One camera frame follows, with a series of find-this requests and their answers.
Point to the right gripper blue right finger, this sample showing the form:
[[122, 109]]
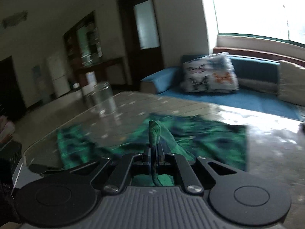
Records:
[[162, 150]]

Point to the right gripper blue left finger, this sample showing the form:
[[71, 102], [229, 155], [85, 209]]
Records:
[[147, 160]]

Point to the green navy plaid shirt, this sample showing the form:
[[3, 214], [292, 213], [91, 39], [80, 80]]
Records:
[[189, 136]]

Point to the clear glass jar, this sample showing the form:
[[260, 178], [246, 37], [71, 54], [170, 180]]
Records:
[[99, 97]]

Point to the butterfly print pillow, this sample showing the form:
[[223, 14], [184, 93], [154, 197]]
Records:
[[213, 73]]

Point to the blue sofa bench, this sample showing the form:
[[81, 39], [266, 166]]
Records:
[[256, 84]]

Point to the dark wooden cabinet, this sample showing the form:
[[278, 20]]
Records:
[[84, 53]]

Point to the white refrigerator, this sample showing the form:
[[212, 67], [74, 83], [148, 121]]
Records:
[[55, 63]]

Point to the dark wooden door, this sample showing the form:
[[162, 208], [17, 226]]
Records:
[[141, 39]]

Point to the beige plain pillow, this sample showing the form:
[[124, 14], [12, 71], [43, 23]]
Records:
[[291, 83]]

